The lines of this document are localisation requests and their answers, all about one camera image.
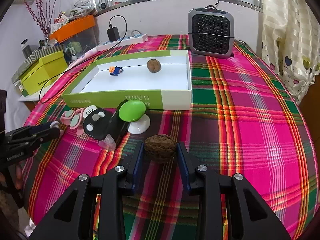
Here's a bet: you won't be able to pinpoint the pink clip with green pad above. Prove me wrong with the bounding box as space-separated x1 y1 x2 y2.
60 109 75 126

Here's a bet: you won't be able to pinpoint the orange gourd charm blue cord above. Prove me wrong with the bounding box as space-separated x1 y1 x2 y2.
108 65 124 77

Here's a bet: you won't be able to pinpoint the brown walnut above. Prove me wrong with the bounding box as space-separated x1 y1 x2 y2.
144 134 176 163
147 59 161 73

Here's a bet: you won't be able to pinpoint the person's left hand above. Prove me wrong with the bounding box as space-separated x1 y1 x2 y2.
0 163 25 205

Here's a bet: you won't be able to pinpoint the yellow-green shoe box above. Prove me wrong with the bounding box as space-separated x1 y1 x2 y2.
20 50 68 95

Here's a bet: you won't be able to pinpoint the black round disc with dots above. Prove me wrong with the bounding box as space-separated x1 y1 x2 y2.
83 108 113 140

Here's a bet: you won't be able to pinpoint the pink white tube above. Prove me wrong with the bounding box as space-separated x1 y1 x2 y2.
68 48 98 68

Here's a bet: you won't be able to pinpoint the plaid pink green bedsheet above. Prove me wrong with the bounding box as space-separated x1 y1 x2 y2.
22 44 319 239

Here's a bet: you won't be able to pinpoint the green mushroom-shaped knob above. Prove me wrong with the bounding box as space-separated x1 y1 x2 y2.
119 100 151 135

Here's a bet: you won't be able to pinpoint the orange lidded storage bin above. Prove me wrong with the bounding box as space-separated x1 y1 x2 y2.
50 15 98 55

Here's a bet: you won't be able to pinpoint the purple flower branches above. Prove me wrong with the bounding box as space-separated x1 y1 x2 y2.
22 0 57 38

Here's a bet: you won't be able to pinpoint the black charger adapter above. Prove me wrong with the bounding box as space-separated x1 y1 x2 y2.
106 24 120 42

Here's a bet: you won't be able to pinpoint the green white cardboard box tray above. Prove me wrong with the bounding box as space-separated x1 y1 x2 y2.
62 50 192 111

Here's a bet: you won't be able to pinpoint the white power strip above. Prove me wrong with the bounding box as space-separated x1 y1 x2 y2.
95 34 148 51

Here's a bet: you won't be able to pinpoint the grey portable heater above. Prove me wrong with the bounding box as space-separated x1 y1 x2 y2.
188 5 234 59

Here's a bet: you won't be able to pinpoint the cream heart-pattern curtain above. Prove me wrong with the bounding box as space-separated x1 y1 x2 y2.
261 0 319 103

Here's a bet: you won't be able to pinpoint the black charger cable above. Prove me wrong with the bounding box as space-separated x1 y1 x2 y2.
38 14 128 104

